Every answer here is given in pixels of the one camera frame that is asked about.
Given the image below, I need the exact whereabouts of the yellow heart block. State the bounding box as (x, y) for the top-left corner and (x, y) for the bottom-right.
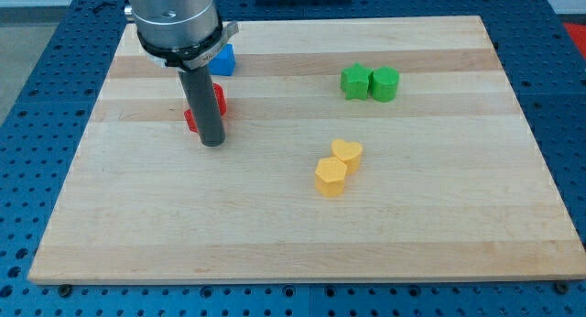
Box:
(331, 138), (364, 175)

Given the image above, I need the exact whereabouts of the wooden cutting board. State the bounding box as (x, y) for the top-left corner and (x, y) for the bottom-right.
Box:
(28, 16), (585, 285)

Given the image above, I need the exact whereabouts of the green star block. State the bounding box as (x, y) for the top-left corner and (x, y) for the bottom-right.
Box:
(340, 63), (374, 100)

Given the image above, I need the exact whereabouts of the yellow hexagon block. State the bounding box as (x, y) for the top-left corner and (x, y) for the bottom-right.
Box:
(314, 157), (347, 197)

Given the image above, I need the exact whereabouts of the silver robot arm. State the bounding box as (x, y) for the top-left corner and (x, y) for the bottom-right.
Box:
(125, 0), (239, 71)

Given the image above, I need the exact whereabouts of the red object at edge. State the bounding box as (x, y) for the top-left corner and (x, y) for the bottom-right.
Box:
(563, 22), (586, 58)

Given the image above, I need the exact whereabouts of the red circle block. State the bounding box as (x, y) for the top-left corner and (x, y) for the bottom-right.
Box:
(213, 83), (227, 115)

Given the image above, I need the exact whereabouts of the green round block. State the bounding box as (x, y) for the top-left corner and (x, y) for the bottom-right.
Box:
(370, 67), (400, 103)

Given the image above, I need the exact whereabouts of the blue block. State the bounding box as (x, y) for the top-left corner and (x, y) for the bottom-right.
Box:
(209, 44), (236, 76)

